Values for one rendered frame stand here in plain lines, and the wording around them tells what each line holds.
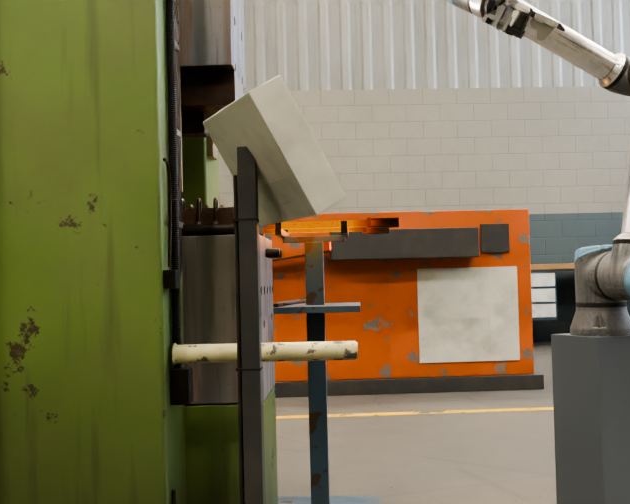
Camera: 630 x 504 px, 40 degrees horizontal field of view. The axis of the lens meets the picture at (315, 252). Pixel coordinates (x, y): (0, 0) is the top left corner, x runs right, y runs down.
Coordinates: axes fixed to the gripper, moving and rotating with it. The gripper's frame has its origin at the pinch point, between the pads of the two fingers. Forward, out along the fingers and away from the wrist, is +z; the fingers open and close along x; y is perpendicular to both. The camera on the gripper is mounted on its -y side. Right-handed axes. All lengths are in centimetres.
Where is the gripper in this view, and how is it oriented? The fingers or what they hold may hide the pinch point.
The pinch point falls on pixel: (549, 19)
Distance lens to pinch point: 231.7
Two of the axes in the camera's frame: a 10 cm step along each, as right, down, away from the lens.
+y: -4.0, 8.6, 3.1
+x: -7.7, -1.4, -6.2
